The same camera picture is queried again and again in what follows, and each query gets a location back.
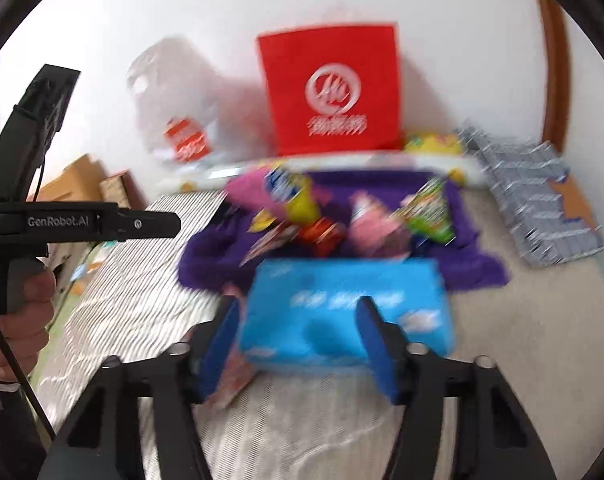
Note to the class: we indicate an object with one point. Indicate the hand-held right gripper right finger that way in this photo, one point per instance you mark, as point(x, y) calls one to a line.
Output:
point(377, 345)

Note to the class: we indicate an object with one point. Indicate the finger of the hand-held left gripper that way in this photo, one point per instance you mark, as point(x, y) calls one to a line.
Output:
point(151, 224)

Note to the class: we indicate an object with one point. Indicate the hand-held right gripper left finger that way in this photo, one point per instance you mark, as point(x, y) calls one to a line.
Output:
point(221, 345)

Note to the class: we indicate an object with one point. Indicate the light blue carton box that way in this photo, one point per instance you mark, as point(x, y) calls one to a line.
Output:
point(307, 320)

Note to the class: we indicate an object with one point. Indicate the magenta snack packet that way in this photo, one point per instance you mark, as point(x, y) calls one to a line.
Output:
point(249, 190)

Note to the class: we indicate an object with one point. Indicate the red orange snack packet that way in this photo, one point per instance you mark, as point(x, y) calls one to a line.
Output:
point(269, 242)

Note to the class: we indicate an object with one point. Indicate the red round snack packet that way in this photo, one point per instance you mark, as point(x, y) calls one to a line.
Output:
point(324, 237)

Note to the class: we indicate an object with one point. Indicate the pale pink snack packet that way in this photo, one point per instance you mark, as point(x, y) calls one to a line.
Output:
point(377, 225)

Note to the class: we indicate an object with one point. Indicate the green snack packet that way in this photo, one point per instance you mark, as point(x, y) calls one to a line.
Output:
point(429, 210)

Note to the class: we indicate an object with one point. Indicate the yellow snack packet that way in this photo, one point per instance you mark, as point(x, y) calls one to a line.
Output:
point(294, 195)

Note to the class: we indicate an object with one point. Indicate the person's left hand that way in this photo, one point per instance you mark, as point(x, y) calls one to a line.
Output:
point(26, 325)

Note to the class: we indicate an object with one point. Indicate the brown patterned box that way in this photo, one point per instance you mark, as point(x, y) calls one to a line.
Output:
point(121, 190)

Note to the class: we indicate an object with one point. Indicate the tan cardboard box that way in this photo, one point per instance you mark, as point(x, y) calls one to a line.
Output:
point(69, 180)

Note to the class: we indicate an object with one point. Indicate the purple cloth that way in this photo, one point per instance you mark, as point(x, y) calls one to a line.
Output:
point(477, 265)

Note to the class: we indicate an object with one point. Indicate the white plastic bag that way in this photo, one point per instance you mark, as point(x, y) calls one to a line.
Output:
point(181, 90)

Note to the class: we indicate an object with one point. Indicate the yellow and white package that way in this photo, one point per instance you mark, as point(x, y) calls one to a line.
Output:
point(432, 142)

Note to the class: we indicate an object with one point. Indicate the grey checkered folded cloth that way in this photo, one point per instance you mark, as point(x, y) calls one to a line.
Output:
point(527, 195)

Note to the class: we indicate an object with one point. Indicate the red paper bag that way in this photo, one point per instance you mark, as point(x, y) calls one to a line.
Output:
point(332, 60)

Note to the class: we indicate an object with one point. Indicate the wooden door frame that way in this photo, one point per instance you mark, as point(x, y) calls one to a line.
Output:
point(554, 70)

